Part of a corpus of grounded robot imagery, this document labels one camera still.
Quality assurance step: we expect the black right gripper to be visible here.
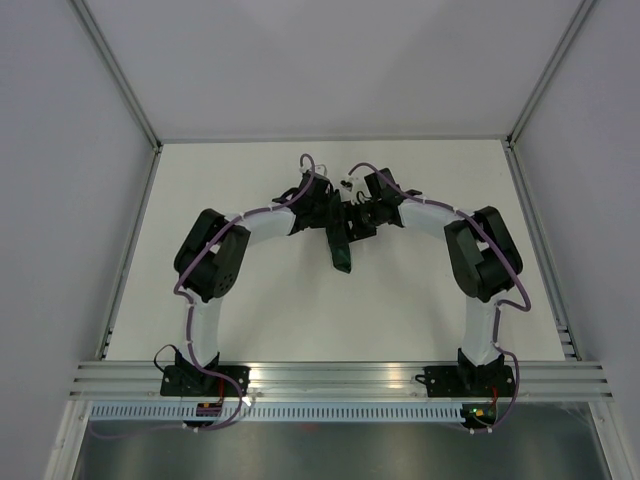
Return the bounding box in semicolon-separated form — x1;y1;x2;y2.
332;198;383;247

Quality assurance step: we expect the aluminium frame post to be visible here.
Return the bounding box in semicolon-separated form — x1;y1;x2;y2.
503;0;599;149
67;0;162;153

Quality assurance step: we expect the white slotted cable duct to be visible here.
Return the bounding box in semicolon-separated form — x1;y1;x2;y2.
90;401;463;423

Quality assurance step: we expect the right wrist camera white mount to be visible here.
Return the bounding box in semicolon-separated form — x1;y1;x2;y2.
339;176;371;205

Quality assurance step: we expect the aluminium front rail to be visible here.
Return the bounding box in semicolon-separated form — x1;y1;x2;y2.
67;361;613;403

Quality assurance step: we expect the dark green cloth napkin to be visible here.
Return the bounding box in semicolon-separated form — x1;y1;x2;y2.
325;191;352;274

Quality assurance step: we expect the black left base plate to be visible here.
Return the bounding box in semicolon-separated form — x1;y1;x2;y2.
160;364;250;398

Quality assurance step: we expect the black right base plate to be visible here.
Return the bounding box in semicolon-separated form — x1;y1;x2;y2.
414;366;516;398

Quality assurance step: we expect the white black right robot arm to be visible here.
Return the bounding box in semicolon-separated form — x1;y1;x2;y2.
352;162;532;399

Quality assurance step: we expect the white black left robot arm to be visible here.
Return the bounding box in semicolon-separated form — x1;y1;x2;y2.
160;172;332;397

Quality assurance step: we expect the left aluminium frame post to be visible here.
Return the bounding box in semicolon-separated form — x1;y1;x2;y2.
67;0;162;153

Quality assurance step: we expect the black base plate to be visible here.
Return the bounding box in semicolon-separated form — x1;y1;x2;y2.
160;364;250;398
414;366;516;398

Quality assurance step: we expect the right aluminium frame post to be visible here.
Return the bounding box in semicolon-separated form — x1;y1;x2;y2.
503;0;599;149

